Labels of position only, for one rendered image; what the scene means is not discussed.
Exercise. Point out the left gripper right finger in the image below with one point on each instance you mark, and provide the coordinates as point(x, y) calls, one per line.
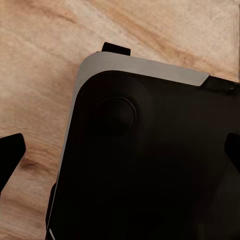
point(232, 149)

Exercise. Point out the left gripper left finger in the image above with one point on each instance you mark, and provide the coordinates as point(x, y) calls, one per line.
point(12, 149)

